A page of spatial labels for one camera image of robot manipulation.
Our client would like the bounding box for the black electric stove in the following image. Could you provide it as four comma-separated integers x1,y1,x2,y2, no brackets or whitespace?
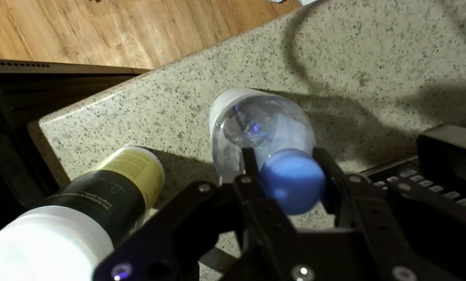
0,59,143,229

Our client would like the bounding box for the stainless steel microwave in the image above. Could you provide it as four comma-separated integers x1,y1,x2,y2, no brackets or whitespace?
361,123,466,246

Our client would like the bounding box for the clear water bottle blue cap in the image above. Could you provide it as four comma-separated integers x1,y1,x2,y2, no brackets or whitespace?
208,87,325,215

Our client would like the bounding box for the yellow green container white lid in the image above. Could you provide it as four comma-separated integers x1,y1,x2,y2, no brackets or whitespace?
0,145,165,281

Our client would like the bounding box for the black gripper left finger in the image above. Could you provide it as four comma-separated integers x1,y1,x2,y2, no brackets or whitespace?
92,148,316,281

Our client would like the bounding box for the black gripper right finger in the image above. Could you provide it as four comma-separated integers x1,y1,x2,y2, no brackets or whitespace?
313,148,466,281

